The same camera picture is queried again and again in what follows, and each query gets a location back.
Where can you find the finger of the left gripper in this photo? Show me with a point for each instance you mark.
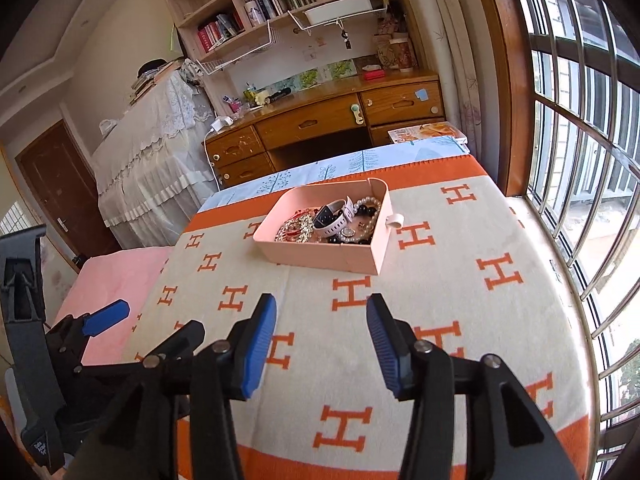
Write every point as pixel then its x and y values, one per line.
pixel 179 345

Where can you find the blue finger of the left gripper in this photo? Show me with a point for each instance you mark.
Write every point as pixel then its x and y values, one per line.
pixel 98 322

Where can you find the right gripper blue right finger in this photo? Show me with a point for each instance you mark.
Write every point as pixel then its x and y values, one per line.
pixel 393 343

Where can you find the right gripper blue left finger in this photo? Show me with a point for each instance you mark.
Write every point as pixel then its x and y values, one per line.
pixel 251 348

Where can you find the pink strap smartwatch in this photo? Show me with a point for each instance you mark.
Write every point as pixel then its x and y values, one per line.
pixel 333 217

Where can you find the pink jewelry tray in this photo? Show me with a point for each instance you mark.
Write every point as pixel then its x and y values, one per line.
pixel 287 236

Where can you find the pink bedsheet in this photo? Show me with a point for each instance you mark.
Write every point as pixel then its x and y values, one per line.
pixel 128 275

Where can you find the orange H pattern blanket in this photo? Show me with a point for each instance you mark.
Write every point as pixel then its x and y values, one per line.
pixel 461 271

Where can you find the brown wooden door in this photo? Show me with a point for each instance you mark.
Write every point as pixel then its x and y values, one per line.
pixel 65 189

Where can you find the white lace covered furniture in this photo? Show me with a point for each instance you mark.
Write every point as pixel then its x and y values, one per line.
pixel 152 173

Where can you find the magazine on chair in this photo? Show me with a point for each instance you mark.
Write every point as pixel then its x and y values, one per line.
pixel 427 131

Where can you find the wooden desk with drawers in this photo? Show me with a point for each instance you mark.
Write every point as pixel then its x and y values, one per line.
pixel 335 118

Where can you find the white basket under shelf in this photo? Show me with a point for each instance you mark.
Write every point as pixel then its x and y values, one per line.
pixel 336 9

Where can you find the window with metal bars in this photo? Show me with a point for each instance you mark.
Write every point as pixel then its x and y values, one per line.
pixel 584 186

